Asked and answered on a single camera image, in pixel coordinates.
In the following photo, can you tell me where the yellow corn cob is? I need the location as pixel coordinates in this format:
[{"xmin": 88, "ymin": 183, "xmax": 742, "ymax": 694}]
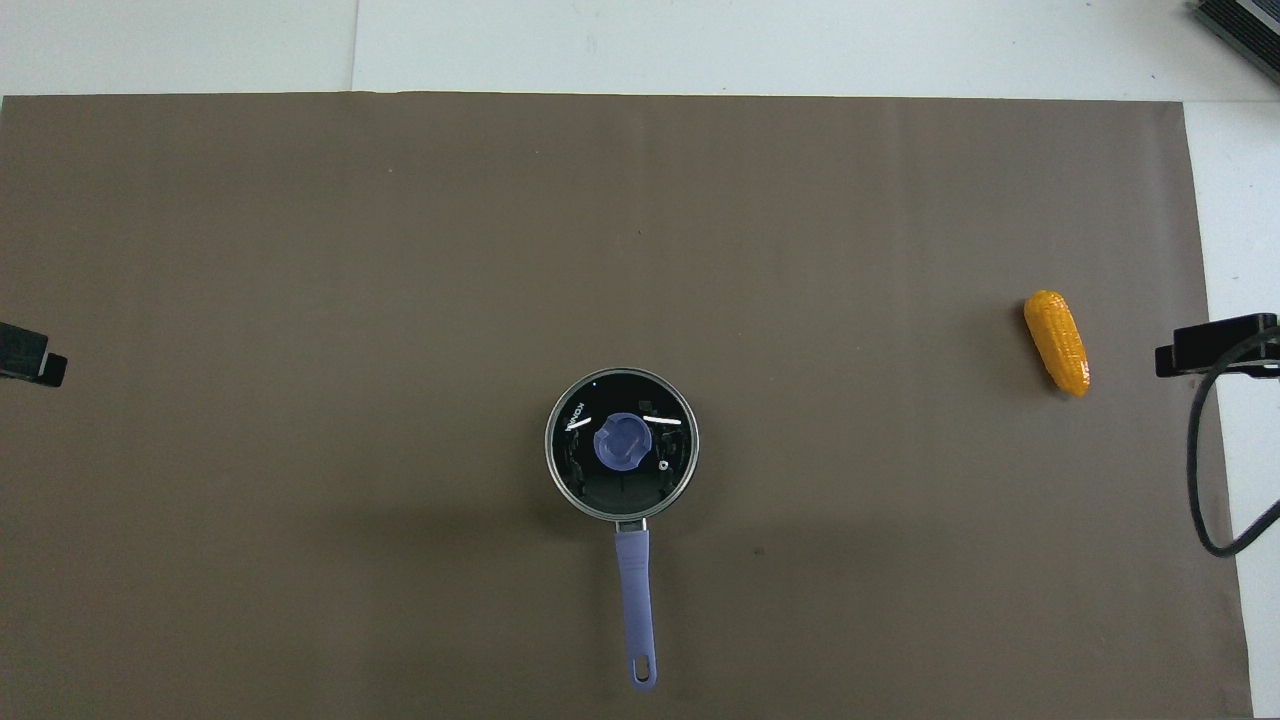
[{"xmin": 1023, "ymin": 290, "xmax": 1091, "ymax": 398}]

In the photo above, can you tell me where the glass lid with purple knob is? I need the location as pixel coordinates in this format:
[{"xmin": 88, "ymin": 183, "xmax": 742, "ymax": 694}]
[{"xmin": 547, "ymin": 369, "xmax": 698, "ymax": 521}]

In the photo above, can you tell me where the black ribbed device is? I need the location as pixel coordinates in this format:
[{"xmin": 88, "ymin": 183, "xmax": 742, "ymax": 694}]
[{"xmin": 1188, "ymin": 0, "xmax": 1280, "ymax": 73}]

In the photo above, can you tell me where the brown table mat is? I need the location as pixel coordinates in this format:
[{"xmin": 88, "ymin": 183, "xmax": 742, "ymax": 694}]
[{"xmin": 0, "ymin": 92, "xmax": 1254, "ymax": 720}]

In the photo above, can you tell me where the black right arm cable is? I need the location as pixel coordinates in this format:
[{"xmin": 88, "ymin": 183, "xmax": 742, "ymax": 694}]
[{"xmin": 1187, "ymin": 325, "xmax": 1280, "ymax": 559}]

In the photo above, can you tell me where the dark saucepan with purple handle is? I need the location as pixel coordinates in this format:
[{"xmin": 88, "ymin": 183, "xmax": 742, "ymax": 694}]
[{"xmin": 545, "ymin": 367, "xmax": 700, "ymax": 691}]

